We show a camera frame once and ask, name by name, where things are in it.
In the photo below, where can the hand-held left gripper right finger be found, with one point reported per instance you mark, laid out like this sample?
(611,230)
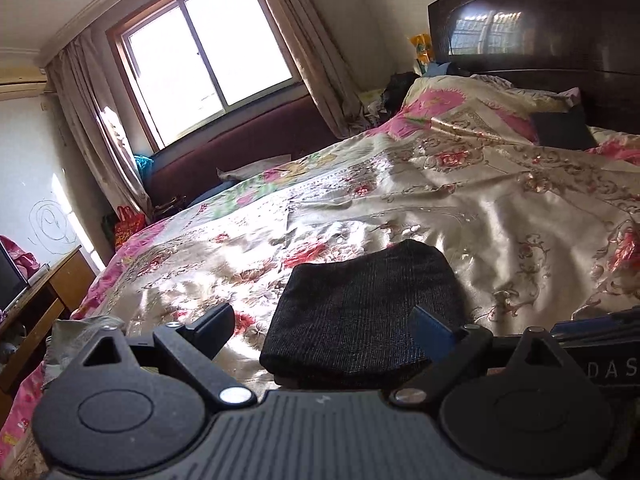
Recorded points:
(431,326)

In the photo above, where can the cream floral satin bedspread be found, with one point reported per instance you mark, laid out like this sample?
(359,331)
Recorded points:
(500,210)

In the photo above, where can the green floral blanket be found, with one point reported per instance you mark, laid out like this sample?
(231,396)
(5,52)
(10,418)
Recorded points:
(250,190)

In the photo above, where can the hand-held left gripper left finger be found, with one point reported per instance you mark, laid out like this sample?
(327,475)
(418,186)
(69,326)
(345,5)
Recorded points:
(216,324)

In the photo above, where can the yellow packet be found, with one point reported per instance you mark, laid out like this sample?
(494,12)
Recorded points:
(421,47)

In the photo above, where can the dark wooden headboard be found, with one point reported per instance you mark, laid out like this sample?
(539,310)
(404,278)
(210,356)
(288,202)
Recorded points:
(530,15)

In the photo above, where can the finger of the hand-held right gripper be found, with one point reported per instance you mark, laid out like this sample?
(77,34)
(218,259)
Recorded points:
(585,329)

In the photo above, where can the window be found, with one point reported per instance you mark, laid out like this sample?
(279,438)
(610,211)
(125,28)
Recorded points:
(200,55)

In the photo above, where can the floral pillow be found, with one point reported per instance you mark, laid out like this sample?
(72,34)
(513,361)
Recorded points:
(450,105)

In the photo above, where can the wooden desk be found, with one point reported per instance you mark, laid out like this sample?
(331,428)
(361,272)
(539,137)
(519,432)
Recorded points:
(55,290)

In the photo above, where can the folded dark garment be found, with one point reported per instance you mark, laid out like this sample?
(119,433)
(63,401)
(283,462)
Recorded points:
(562,129)

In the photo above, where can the maroon padded window seat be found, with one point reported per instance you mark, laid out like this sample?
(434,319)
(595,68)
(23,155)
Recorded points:
(240,135)

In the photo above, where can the white cloth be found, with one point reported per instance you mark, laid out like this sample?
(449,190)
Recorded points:
(255,170)

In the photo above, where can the air conditioner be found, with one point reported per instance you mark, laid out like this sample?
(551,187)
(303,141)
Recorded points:
(20,82)

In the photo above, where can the blue plastic bag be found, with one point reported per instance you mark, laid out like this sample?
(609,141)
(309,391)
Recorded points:
(142,167)

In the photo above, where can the blue cloth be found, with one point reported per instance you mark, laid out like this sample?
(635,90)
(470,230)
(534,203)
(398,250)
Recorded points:
(436,69)

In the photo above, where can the pink cloth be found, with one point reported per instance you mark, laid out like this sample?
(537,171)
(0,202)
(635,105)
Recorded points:
(22,257)

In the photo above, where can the grey green cloth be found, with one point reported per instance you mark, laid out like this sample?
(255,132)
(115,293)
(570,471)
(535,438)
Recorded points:
(70,335)

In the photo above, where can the pile of dark clothes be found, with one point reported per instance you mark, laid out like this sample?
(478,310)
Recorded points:
(397,92)

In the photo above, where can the black pants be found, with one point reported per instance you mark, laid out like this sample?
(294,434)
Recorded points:
(360,310)

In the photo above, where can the black monitor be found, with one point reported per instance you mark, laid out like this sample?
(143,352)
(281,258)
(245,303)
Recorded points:
(11,275)

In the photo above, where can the red bag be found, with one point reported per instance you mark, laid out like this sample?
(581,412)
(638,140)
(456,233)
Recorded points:
(129,227)

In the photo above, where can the beige curtain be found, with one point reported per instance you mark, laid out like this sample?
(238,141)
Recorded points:
(100,125)
(320,60)

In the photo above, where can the brown bag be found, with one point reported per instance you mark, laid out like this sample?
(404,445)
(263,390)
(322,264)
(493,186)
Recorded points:
(170,206)

